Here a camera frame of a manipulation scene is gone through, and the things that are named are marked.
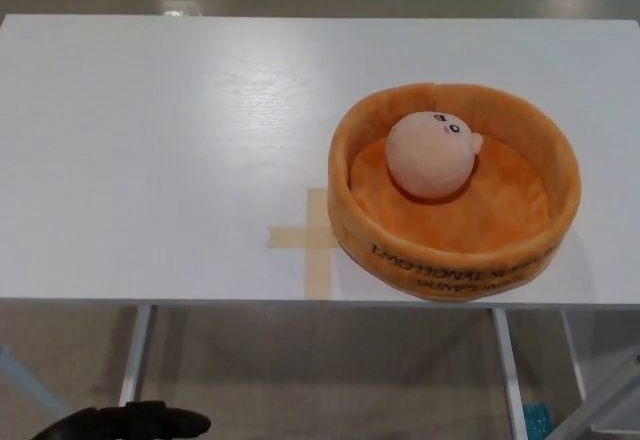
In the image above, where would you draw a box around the white table leg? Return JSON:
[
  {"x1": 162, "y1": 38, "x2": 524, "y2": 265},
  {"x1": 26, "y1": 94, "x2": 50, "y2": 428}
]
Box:
[
  {"x1": 558, "y1": 309, "x2": 587, "y2": 414},
  {"x1": 491, "y1": 308, "x2": 528, "y2": 440},
  {"x1": 118, "y1": 305, "x2": 153, "y2": 409}
]

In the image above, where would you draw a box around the orange plush round basket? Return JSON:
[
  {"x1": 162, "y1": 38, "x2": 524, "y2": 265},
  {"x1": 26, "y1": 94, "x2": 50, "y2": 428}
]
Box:
[{"x1": 328, "y1": 81, "x2": 583, "y2": 305}]

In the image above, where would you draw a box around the light blue metal bar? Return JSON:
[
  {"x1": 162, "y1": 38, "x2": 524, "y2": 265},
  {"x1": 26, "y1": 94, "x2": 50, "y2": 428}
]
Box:
[{"x1": 0, "y1": 345, "x2": 66, "y2": 429}]

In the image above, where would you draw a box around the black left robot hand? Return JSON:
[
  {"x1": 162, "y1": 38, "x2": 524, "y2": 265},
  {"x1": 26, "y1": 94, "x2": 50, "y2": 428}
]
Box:
[{"x1": 37, "y1": 400, "x2": 212, "y2": 440}]

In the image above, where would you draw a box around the pink round plush toy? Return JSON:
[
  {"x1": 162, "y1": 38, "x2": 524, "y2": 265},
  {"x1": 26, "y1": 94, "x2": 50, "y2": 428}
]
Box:
[{"x1": 385, "y1": 111, "x2": 485, "y2": 198}]

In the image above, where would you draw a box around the beige masking tape cross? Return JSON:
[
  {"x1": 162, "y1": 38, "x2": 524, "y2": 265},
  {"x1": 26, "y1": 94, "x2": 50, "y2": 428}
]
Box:
[{"x1": 268, "y1": 187, "x2": 344, "y2": 300}]

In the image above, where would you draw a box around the teal patterned object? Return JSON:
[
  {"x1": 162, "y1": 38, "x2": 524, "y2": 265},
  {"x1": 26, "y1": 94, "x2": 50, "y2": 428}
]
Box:
[{"x1": 522, "y1": 399, "x2": 553, "y2": 440}]

